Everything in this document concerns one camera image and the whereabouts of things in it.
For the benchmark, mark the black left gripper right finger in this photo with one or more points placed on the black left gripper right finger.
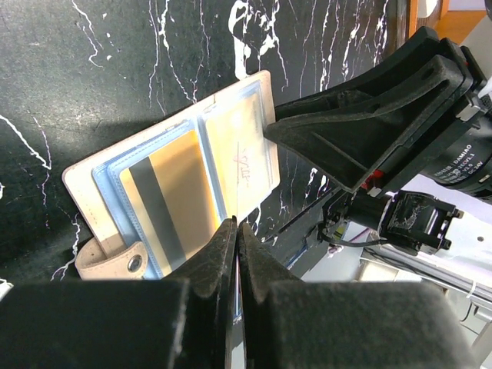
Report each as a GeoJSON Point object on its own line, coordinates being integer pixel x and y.
{"type": "Point", "coordinates": [290, 323]}

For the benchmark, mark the beige leather card holder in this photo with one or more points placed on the beige leather card holder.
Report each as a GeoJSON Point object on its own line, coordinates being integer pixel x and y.
{"type": "Point", "coordinates": [116, 250]}

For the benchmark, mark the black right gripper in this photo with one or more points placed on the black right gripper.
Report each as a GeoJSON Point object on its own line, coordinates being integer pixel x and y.
{"type": "Point", "coordinates": [427, 114]}

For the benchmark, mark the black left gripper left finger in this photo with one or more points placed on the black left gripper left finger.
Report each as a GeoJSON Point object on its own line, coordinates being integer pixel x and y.
{"type": "Point", "coordinates": [181, 321]}

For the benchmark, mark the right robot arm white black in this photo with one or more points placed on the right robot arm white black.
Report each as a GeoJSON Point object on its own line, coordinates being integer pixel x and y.
{"type": "Point", "coordinates": [413, 222]}

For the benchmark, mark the orange wooden shelf rack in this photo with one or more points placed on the orange wooden shelf rack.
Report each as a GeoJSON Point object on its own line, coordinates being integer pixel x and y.
{"type": "Point", "coordinates": [401, 21]}

